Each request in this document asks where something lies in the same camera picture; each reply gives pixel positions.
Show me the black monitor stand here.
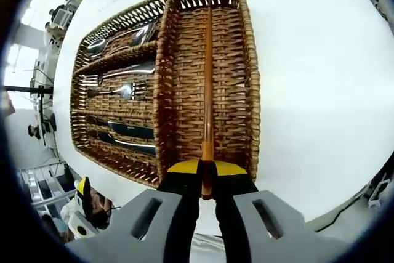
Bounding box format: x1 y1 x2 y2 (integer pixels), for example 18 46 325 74
2 84 53 94

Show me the silver metal fork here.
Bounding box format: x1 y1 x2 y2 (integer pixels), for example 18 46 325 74
87 81 148 100
80 62 156 87

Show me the brown wicker storage slots basket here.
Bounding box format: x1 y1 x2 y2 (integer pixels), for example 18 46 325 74
70 0 262 190

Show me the silver metal spoon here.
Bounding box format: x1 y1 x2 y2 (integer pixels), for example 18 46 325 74
85 36 130 58
104 24 158 47

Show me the silver metal knife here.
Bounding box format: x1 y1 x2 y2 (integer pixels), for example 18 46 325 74
86 115 155 139
97 132 156 155

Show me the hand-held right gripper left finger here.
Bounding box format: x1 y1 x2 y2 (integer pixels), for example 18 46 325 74
66 160 204 263

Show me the white storage shelf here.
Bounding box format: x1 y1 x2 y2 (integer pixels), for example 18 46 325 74
18 164 78 211

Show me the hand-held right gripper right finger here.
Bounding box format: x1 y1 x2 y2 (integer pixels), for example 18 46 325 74
212 160 352 263

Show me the person's left hand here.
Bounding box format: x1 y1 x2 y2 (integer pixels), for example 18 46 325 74
91 194 113 225

